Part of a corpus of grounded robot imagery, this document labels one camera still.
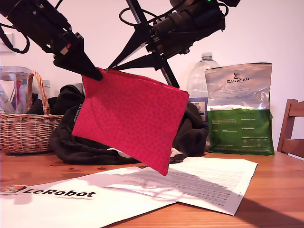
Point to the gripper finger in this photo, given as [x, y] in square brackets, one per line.
[134, 47]
[145, 63]
[77, 61]

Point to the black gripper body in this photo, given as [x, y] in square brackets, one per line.
[173, 38]
[45, 26]

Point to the red zip pouch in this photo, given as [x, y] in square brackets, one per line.
[133, 118]

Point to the silver green pet food bag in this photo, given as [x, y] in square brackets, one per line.
[237, 133]

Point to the large clear water bottle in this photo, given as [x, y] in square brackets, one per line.
[199, 78]

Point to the clear plastic jug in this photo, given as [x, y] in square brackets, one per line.
[12, 95]

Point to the black grey hooded jacket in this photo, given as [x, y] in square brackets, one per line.
[64, 142]

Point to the large LeRobot sticker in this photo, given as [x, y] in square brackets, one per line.
[59, 192]

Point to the printed paper sheet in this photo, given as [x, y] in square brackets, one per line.
[213, 180]

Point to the plain white paper sheet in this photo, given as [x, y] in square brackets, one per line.
[71, 211]

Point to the wooden chair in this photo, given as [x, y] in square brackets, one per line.
[288, 145]

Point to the white wall switch plate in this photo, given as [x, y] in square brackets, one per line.
[6, 48]

